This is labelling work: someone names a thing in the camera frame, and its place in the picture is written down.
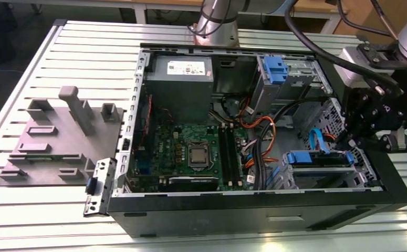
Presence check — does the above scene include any grey power supply unit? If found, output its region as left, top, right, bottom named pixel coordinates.
left=143, top=55, right=214, bottom=124

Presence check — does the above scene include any red black power wire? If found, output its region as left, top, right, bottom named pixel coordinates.
left=325, top=132, right=345, bottom=144

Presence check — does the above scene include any black RAM slot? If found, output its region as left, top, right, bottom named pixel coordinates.
left=227, top=122, right=244, bottom=187
left=218, top=122, right=235, bottom=187

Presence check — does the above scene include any CPU socket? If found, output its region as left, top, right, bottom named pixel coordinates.
left=184, top=141, right=214, bottom=173

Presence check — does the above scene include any metal socket cover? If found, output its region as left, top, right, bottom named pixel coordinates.
left=187, top=145, right=212, bottom=171

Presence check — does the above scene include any orange wire bundle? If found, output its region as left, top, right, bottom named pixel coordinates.
left=240, top=115, right=282, bottom=169

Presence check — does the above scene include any silver CPU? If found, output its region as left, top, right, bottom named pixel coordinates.
left=190, top=150, right=207, bottom=163

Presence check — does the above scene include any black open PC case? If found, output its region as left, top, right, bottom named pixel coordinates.
left=107, top=43, right=407, bottom=238

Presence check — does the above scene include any blue drive latch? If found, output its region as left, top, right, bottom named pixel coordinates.
left=263, top=55, right=290, bottom=85

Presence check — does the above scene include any blue data wire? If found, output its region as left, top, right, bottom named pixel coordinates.
left=310, top=128, right=331, bottom=155

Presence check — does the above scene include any black graphics card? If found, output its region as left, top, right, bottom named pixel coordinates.
left=159, top=175, right=222, bottom=192

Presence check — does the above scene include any thin red wire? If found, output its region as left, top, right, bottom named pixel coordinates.
left=143, top=94, right=154, bottom=148

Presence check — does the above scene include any wooden cabinet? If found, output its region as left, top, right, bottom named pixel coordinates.
left=333, top=0, right=407, bottom=68

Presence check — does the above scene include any black cable bundle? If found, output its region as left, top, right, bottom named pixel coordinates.
left=251, top=89, right=330, bottom=190

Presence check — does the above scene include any grey metal drive cage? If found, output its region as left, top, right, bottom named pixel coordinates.
left=250, top=55, right=333, bottom=119

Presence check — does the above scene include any grey parts rack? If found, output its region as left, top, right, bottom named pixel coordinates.
left=0, top=86, right=127, bottom=189

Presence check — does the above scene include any metal disk bay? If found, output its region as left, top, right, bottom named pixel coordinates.
left=282, top=150, right=382, bottom=190

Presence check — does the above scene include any wooden desk white frame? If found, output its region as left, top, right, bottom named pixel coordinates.
left=31, top=0, right=351, bottom=34

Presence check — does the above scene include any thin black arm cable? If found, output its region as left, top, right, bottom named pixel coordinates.
left=335, top=0, right=401, bottom=40

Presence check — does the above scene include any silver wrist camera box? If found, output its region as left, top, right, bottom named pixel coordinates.
left=333, top=46, right=383, bottom=87

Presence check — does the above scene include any hard disk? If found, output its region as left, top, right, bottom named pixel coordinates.
left=286, top=150, right=355, bottom=168

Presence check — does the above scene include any green motherboard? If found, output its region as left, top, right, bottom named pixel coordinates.
left=130, top=123, right=256, bottom=192

